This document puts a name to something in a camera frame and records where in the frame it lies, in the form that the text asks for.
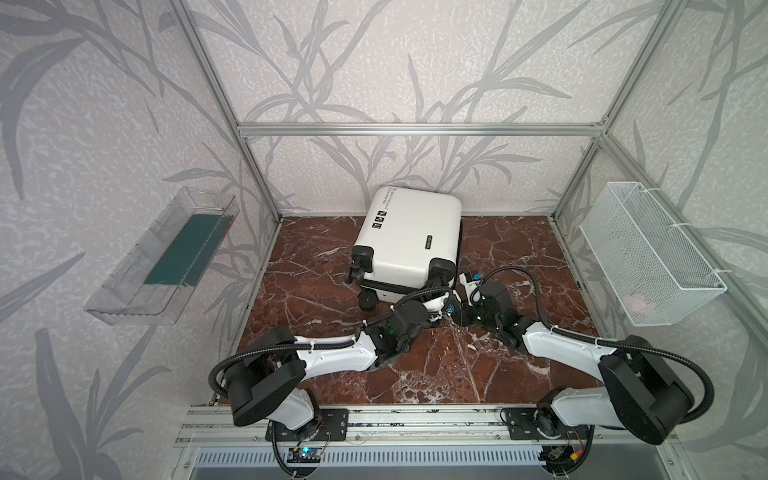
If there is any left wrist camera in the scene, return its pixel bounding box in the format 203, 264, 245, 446
423, 294, 455, 317

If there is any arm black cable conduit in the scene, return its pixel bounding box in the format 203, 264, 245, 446
208, 285, 454, 478
479, 265, 716, 475

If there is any pink item in basket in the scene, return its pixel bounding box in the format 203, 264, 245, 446
622, 294, 655, 316

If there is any green board in bin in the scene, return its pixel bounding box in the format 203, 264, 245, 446
144, 214, 235, 287

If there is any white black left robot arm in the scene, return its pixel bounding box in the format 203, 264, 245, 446
208, 287, 462, 432

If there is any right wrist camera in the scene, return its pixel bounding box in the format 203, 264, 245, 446
458, 271, 483, 304

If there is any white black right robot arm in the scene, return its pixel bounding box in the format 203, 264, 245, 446
460, 275, 714, 445

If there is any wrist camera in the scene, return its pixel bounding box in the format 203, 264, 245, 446
458, 271, 483, 304
423, 294, 455, 317

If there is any clear plastic wall bin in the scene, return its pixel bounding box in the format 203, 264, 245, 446
84, 187, 240, 326

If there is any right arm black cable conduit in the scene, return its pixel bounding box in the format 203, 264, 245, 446
479, 265, 716, 475

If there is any white black suitcase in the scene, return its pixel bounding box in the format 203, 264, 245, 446
345, 186, 462, 311

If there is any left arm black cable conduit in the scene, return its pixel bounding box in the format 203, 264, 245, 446
208, 285, 454, 478

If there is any green circuit board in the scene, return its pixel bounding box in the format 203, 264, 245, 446
286, 446, 323, 464

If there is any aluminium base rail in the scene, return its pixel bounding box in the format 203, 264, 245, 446
173, 404, 679, 448

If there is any white wire mesh basket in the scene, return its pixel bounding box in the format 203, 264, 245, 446
580, 181, 727, 327

